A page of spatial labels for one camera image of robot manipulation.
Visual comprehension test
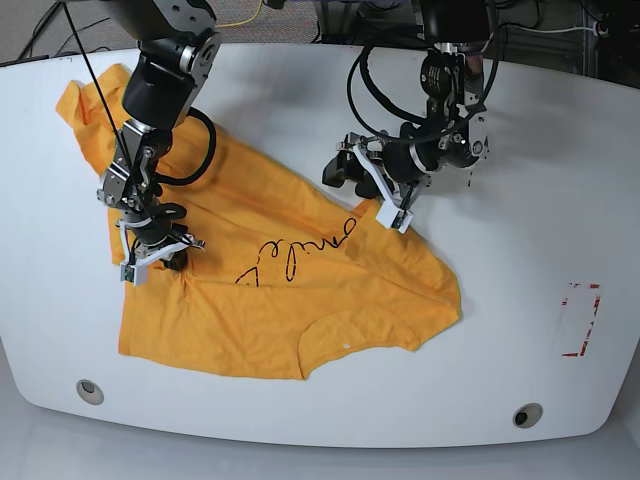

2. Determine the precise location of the table cable grommet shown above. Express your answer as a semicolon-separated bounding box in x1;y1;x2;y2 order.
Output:
512;403;544;429
76;379;104;406

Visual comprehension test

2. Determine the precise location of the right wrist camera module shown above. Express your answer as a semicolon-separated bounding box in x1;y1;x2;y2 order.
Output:
120;261;148;286

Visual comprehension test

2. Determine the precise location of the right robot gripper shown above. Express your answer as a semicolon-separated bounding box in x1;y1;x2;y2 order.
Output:
117;199;205;271

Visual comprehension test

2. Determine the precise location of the left table cable grommet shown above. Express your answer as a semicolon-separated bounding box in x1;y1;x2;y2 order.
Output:
76;379;104;406

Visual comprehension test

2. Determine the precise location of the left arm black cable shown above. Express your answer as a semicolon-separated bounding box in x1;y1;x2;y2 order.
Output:
348;39;501;151

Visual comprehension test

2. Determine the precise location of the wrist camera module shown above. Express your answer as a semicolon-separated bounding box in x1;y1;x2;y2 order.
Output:
376;198;413;234
120;261;148;286

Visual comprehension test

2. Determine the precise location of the white cable on floor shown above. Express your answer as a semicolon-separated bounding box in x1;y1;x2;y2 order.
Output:
504;20;601;36

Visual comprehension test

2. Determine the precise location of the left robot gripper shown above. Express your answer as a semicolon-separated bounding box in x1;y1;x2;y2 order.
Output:
322;119;490;207

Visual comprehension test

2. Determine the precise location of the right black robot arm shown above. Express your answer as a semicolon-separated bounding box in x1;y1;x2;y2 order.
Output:
97;0;221;285

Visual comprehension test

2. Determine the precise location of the yellow cable on floor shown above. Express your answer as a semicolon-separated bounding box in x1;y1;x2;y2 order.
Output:
214;0;264;29

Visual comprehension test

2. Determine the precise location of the right table cable grommet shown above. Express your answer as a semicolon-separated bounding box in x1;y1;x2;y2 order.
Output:
512;403;544;429

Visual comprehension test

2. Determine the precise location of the black cable on floor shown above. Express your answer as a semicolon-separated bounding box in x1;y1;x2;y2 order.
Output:
17;0;121;59

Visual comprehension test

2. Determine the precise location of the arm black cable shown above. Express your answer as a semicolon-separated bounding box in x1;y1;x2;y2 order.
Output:
59;0;219;241
348;39;501;151

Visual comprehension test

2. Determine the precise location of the red tape rectangle marking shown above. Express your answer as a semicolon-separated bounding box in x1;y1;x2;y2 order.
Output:
554;283;602;358

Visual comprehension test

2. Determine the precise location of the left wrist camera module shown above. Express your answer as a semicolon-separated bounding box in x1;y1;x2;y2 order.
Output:
376;198;413;234

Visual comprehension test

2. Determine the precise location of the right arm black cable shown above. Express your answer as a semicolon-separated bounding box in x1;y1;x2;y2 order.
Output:
59;0;219;241

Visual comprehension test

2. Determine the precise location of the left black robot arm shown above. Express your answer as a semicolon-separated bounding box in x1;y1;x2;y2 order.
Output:
322;1;499;211

